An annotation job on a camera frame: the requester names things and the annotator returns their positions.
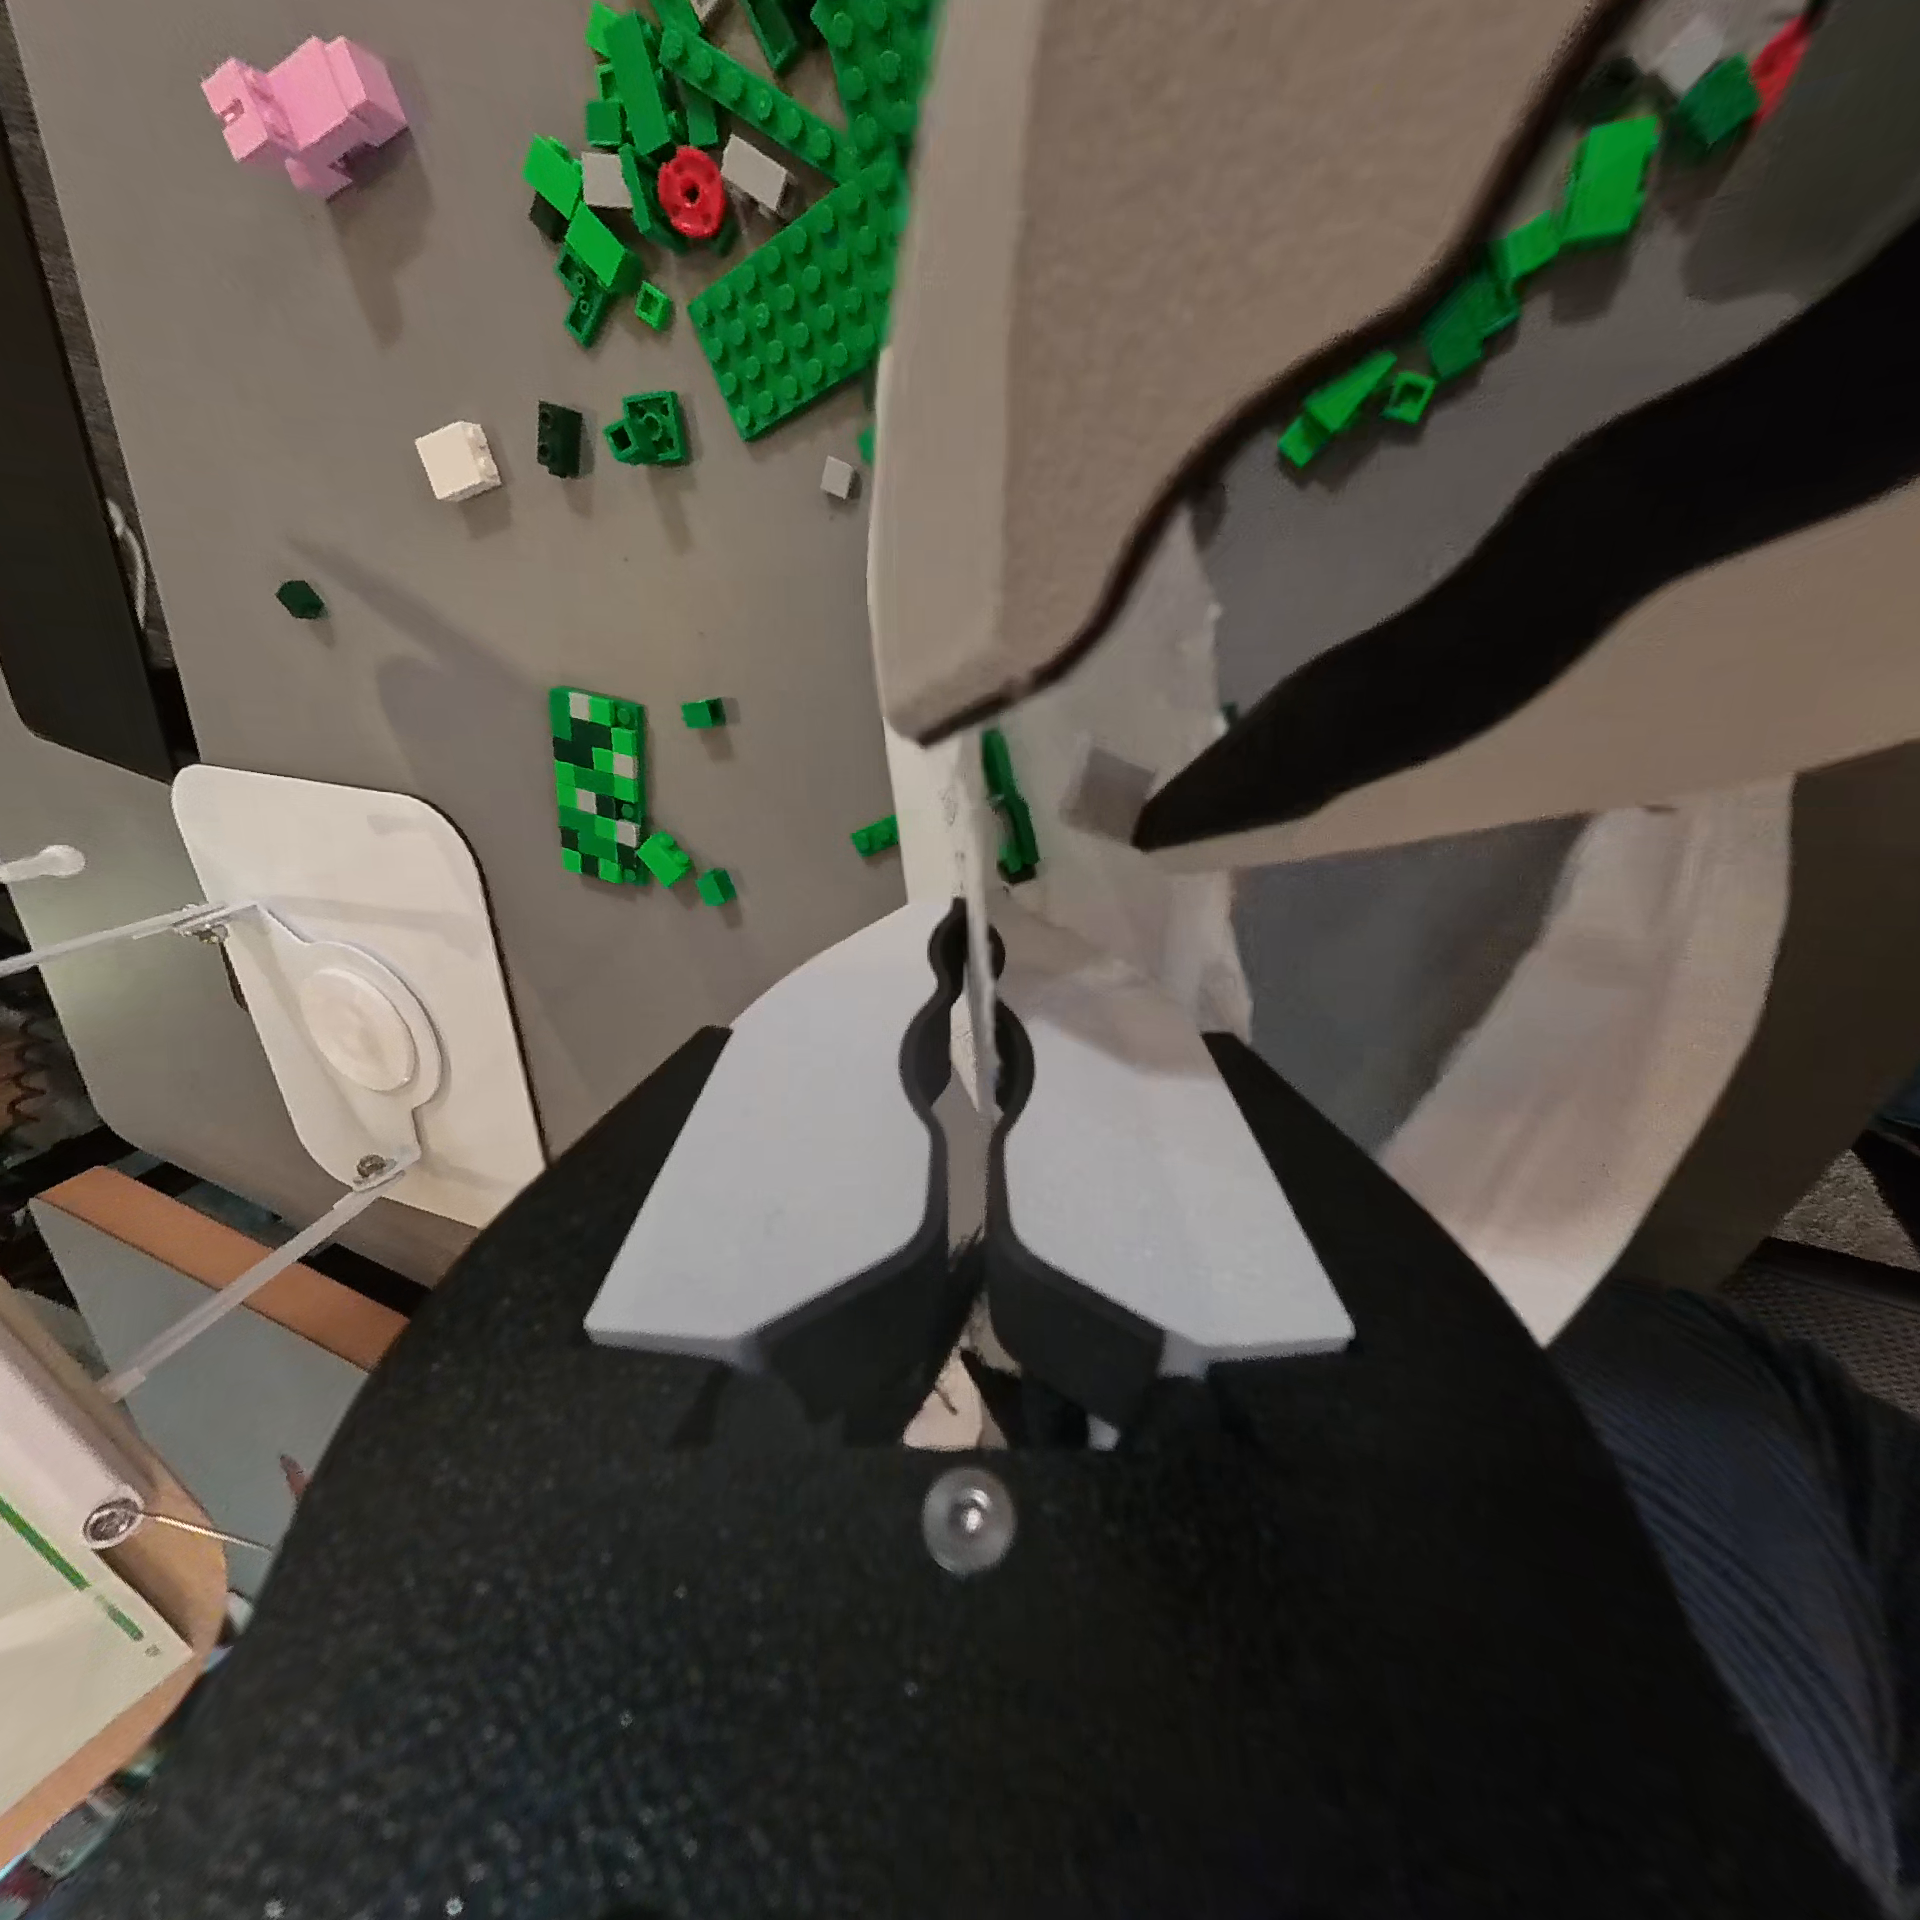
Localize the white instruction booklet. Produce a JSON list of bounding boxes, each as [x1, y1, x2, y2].
[[0, 1321, 196, 1817]]

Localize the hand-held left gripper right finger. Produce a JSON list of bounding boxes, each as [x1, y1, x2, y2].
[[973, 897, 1355, 1424]]

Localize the white paper bag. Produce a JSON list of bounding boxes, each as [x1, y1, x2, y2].
[[868, 497, 1794, 1345]]

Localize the green pixel-pattern brick plate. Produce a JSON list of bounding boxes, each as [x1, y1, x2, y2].
[[548, 686, 650, 890]]

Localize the grey table with brown edge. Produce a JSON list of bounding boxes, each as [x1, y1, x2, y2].
[[29, 1171, 414, 1503]]

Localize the pink pig figure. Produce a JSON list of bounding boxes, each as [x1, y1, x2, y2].
[[198, 32, 414, 199]]

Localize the grey desk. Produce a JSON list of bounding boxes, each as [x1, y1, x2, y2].
[[0, 0, 1920, 1277]]

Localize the pile of toy bricks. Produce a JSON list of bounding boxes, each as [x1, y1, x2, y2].
[[515, 0, 1824, 473]]

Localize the green plate with round post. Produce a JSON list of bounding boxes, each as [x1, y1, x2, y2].
[[605, 389, 696, 472]]

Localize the white rounded base plate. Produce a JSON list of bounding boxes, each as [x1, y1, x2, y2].
[[171, 764, 544, 1202]]

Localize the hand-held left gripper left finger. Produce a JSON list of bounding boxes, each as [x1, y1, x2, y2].
[[581, 897, 971, 1429]]

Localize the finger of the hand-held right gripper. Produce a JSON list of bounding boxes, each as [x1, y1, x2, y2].
[[868, 0, 1635, 749], [1132, 238, 1920, 1279]]

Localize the dark blue ribbed shirt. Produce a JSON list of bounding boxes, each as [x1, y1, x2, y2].
[[1545, 1273, 1920, 1920]]

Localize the black panel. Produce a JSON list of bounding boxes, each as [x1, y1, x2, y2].
[[0, 0, 196, 782]]

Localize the white metal rod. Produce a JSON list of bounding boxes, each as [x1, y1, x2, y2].
[[0, 903, 286, 977], [98, 1158, 421, 1405]]

